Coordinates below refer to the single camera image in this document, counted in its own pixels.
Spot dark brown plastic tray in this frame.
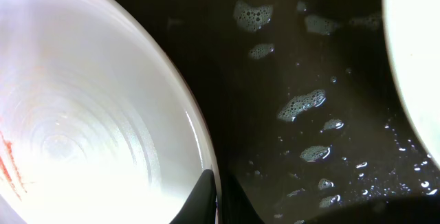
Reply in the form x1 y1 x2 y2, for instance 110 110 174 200
116 0 439 223

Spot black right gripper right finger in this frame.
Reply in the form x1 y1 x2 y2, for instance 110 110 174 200
221 174 264 224

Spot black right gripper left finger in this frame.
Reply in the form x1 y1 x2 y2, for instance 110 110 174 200
170 169 217 224

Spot white plate at tray corner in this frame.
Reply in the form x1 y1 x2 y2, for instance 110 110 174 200
382 0 439 164

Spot white plate with red stain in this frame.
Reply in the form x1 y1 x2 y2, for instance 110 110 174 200
1 0 220 223

